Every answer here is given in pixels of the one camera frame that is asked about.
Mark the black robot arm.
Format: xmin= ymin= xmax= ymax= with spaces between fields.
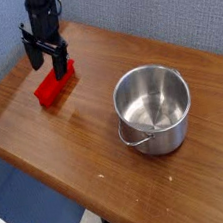
xmin=19 ymin=0 xmax=68 ymax=81

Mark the stainless steel pot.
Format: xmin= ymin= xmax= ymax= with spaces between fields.
xmin=113 ymin=64 xmax=191 ymax=155

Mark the red rectangular block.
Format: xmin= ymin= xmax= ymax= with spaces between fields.
xmin=34 ymin=59 xmax=75 ymax=108

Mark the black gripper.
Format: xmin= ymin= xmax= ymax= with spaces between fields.
xmin=19 ymin=23 xmax=68 ymax=81

